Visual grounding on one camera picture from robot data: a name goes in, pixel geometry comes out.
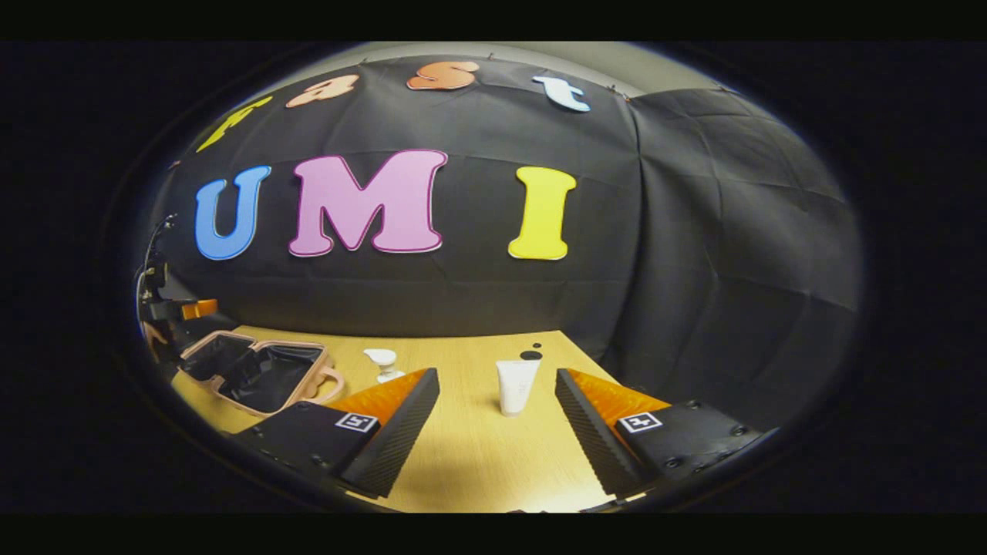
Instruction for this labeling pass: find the black backdrop cloth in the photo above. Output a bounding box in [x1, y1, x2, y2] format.
[150, 55, 863, 432]

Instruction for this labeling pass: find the pink suitcase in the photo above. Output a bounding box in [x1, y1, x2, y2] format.
[179, 330, 345, 418]

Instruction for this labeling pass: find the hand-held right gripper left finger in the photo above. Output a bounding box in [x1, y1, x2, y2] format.
[231, 368, 440, 499]

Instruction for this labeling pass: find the white cream tube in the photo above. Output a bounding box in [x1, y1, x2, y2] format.
[495, 359, 541, 418]

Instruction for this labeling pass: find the white pump bottle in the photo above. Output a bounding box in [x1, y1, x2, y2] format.
[363, 348, 406, 385]

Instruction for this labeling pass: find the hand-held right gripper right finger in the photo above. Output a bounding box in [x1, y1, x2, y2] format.
[554, 368, 772, 499]

